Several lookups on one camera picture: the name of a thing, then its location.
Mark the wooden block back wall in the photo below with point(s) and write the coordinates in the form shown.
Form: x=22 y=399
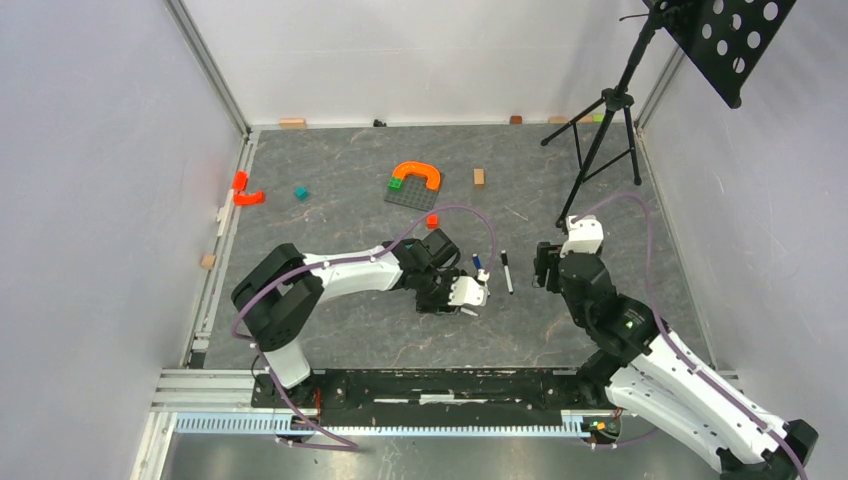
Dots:
x=292 y=123

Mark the green lego brick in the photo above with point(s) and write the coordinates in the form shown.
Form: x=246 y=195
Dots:
x=395 y=183

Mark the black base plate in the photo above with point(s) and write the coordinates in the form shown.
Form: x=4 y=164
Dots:
x=465 y=397

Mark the wooden block back right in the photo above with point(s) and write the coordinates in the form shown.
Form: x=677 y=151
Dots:
x=561 y=120

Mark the red cube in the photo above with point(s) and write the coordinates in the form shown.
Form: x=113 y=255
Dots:
x=432 y=221

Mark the orange block upright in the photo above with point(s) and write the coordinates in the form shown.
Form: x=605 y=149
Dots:
x=240 y=181

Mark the orange curved block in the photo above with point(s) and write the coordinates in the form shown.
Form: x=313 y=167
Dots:
x=248 y=199

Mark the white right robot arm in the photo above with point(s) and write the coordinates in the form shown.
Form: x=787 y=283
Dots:
x=642 y=366

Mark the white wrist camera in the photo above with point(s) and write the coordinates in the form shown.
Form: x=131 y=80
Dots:
x=466 y=294
x=585 y=235

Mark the black perforated plate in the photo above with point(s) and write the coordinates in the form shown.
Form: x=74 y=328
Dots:
x=724 y=39

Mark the wooden block left rail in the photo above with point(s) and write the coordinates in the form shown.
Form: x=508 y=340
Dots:
x=208 y=261

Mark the orange arch block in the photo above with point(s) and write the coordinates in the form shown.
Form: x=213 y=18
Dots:
x=431 y=175

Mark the small teal cube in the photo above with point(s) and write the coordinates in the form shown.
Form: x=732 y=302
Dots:
x=301 y=193

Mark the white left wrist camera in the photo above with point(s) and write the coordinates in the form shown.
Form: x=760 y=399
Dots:
x=466 y=294

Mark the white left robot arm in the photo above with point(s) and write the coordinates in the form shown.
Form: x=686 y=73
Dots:
x=275 y=300

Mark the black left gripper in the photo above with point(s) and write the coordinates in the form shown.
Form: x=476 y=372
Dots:
x=435 y=307

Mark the aluminium corner post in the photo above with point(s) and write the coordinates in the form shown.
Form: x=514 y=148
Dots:
x=202 y=54

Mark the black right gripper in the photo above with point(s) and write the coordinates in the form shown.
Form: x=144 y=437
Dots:
x=547 y=257

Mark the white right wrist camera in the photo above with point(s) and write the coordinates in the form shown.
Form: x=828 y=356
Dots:
x=585 y=235

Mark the black tripod stand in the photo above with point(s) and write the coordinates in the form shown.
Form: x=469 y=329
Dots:
x=614 y=100

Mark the aluminium frame rail left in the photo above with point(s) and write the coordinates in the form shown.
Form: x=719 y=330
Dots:
x=211 y=282

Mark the white pen black tip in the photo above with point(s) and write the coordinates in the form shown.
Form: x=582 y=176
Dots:
x=507 y=272

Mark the blue cable duct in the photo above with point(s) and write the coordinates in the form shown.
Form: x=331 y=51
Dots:
x=288 y=424

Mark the grey lego baseplate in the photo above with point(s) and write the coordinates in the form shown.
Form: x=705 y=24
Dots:
x=413 y=194

